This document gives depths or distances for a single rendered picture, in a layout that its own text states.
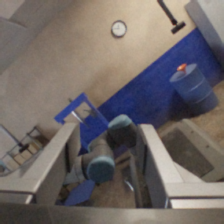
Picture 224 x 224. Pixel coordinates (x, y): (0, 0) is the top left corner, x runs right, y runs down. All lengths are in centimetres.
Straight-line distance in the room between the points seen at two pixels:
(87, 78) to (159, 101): 175
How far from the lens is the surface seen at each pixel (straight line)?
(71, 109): 348
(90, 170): 56
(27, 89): 431
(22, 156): 464
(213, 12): 379
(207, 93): 353
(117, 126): 64
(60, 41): 395
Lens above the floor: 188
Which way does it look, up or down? 12 degrees down
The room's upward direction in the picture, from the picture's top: 41 degrees counter-clockwise
